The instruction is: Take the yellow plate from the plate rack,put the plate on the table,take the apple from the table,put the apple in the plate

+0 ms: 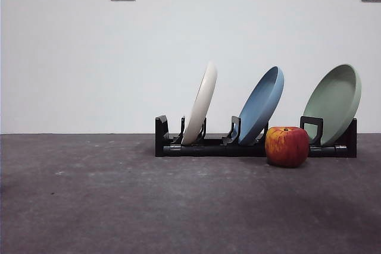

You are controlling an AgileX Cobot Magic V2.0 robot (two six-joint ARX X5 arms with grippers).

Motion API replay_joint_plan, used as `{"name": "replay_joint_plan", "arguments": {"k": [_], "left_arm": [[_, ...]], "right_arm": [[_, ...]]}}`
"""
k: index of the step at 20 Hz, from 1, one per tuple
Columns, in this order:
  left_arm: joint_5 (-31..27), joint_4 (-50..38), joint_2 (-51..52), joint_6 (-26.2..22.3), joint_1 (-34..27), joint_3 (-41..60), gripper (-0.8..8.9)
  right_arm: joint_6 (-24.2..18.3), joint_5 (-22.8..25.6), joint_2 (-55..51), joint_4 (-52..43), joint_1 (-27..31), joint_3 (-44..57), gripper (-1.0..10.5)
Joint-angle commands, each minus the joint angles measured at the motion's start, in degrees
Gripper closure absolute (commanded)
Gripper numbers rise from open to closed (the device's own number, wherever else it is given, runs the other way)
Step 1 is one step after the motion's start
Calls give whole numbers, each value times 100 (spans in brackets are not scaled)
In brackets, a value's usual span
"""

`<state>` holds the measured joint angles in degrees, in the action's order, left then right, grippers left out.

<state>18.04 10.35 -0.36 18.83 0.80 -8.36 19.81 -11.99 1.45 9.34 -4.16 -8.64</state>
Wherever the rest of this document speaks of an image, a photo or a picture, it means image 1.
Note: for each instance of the pale yellow cream plate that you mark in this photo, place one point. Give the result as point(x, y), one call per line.
point(200, 108)

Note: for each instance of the red yellow apple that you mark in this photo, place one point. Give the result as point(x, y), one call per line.
point(287, 147)

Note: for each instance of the black plate rack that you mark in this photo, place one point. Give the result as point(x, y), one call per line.
point(208, 150)

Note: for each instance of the blue plate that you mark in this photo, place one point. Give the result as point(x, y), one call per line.
point(263, 102)

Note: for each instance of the green plate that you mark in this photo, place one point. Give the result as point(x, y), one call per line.
point(333, 102)

